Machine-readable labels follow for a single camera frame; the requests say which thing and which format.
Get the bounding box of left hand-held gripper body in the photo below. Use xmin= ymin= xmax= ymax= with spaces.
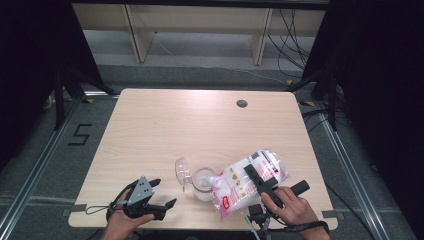
xmin=122 ymin=175 xmax=168 ymax=222

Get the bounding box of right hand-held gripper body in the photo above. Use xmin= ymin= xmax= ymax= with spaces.
xmin=242 ymin=177 xmax=312 ymax=239

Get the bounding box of white bag with red print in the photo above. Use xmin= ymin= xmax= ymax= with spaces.
xmin=210 ymin=148 xmax=290 ymax=221

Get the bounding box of clear jar with beige lid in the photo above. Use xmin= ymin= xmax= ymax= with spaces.
xmin=174 ymin=156 xmax=220 ymax=203

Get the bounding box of person's right hand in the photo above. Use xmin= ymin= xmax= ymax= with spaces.
xmin=260 ymin=185 xmax=324 ymax=232

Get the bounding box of person's left hand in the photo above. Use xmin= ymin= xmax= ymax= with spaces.
xmin=100 ymin=189 xmax=156 ymax=240

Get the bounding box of grey tape strip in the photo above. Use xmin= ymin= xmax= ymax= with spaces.
xmin=321 ymin=209 xmax=340 ymax=220
xmin=61 ymin=203 xmax=88 ymax=218

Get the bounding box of black metal stand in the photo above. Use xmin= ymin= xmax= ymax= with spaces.
xmin=287 ymin=68 xmax=338 ymax=132
xmin=52 ymin=65 xmax=118 ymax=132

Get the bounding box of black curtain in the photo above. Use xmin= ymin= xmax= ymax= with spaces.
xmin=0 ymin=0 xmax=103 ymax=169
xmin=301 ymin=0 xmax=424 ymax=238

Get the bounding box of wooden shelf unit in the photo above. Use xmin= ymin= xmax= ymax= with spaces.
xmin=72 ymin=2 xmax=327 ymax=66

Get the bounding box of grey lanyard loop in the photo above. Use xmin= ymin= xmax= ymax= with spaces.
xmin=85 ymin=204 xmax=116 ymax=216

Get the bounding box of black wrist strap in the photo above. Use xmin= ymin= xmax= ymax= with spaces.
xmin=266 ymin=220 xmax=331 ymax=235

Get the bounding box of metal floor rail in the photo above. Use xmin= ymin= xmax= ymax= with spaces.
xmin=0 ymin=96 xmax=83 ymax=236
xmin=316 ymin=109 xmax=386 ymax=240

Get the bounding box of bundle of black cables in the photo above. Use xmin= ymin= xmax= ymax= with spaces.
xmin=266 ymin=9 xmax=318 ymax=79

